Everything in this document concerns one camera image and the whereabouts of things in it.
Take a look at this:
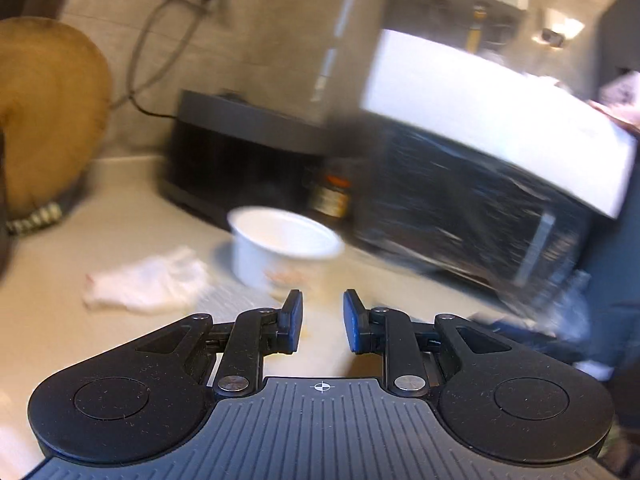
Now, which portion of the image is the yellow pipe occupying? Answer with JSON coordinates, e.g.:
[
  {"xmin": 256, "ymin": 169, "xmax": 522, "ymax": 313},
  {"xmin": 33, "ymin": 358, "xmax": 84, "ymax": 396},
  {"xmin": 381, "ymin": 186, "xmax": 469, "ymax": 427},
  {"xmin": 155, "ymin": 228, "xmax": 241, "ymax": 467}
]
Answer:
[{"xmin": 467, "ymin": 5, "xmax": 489, "ymax": 54}]

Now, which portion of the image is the glass jar orange label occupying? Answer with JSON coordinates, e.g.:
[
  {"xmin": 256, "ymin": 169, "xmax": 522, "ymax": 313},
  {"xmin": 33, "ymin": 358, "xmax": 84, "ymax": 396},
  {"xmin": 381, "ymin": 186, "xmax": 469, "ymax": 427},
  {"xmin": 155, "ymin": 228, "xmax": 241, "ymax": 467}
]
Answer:
[{"xmin": 306, "ymin": 171, "xmax": 352, "ymax": 222}]

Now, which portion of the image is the grey power cable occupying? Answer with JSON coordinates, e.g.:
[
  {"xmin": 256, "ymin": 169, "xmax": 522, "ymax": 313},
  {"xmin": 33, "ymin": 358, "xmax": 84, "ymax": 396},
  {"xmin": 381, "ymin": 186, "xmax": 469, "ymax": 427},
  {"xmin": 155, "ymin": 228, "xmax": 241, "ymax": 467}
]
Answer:
[
  {"xmin": 131, "ymin": 0, "xmax": 211, "ymax": 120},
  {"xmin": 111, "ymin": 0, "xmax": 183, "ymax": 108}
]

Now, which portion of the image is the black microwave oven white top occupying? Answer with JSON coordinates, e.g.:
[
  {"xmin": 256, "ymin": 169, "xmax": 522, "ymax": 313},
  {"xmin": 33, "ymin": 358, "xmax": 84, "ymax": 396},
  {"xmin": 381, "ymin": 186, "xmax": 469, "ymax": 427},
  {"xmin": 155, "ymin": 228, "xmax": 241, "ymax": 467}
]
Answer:
[{"xmin": 345, "ymin": 27, "xmax": 638, "ymax": 313}]

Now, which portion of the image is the small wall fixture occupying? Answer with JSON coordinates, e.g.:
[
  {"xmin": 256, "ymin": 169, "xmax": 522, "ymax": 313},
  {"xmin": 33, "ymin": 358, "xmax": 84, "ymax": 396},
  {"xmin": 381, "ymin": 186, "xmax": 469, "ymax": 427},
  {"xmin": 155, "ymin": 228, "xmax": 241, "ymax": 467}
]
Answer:
[{"xmin": 532, "ymin": 9, "xmax": 586, "ymax": 50}]

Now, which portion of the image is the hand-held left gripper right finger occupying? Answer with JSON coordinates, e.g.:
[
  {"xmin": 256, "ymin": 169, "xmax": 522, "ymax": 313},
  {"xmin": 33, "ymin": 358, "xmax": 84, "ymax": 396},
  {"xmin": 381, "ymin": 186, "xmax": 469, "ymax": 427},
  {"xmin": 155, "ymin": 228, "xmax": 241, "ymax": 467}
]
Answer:
[{"xmin": 342, "ymin": 288, "xmax": 508, "ymax": 397}]

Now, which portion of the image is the crumpled white tissue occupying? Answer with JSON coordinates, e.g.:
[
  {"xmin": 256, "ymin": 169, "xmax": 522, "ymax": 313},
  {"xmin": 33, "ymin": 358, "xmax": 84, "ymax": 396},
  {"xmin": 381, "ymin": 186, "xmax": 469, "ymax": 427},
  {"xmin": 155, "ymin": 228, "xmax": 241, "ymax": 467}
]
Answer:
[{"xmin": 82, "ymin": 246, "xmax": 211, "ymax": 314}]

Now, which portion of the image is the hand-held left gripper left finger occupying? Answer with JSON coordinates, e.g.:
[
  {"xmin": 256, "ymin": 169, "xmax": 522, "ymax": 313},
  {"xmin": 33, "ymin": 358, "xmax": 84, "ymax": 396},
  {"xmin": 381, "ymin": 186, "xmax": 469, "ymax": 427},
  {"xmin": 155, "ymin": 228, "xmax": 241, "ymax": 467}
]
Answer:
[{"xmin": 135, "ymin": 288, "xmax": 305, "ymax": 397}]

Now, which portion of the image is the white paper bowl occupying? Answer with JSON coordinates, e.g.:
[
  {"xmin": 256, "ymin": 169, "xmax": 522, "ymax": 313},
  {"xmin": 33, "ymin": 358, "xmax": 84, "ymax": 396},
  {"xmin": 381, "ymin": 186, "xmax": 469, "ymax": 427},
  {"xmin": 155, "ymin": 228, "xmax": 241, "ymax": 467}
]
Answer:
[{"xmin": 227, "ymin": 206, "xmax": 346, "ymax": 292}]

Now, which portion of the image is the dark grey box appliance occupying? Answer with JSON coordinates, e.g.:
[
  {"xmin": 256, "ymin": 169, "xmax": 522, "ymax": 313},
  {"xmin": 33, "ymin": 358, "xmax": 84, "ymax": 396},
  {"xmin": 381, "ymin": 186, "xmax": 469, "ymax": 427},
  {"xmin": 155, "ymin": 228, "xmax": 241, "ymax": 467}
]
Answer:
[{"xmin": 160, "ymin": 89, "xmax": 332, "ymax": 232}]

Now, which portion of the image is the striped braided cord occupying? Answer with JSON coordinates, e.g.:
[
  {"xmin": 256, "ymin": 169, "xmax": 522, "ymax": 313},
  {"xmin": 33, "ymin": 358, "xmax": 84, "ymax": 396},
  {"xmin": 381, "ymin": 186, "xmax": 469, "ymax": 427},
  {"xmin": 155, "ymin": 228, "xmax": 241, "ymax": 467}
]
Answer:
[{"xmin": 6, "ymin": 201, "xmax": 64, "ymax": 236}]

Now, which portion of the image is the tan rounded object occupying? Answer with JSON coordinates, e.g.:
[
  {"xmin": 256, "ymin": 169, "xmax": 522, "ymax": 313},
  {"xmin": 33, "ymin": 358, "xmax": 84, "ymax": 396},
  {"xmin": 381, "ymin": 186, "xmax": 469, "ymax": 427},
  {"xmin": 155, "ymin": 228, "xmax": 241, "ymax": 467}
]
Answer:
[{"xmin": 0, "ymin": 16, "xmax": 114, "ymax": 222}]

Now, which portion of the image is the pink patterned cloth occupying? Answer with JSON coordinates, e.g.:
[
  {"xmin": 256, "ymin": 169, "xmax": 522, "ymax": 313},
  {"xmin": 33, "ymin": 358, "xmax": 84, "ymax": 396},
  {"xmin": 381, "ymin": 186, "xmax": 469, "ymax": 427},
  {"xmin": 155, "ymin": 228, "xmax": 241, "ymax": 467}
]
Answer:
[{"xmin": 589, "ymin": 70, "xmax": 640, "ymax": 132}]

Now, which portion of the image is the dark blue cloth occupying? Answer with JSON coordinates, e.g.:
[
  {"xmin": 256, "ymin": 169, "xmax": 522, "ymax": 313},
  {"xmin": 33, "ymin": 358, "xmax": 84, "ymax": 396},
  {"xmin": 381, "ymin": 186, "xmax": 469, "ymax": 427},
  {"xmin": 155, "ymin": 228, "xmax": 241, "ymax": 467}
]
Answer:
[{"xmin": 470, "ymin": 270, "xmax": 619, "ymax": 382}]

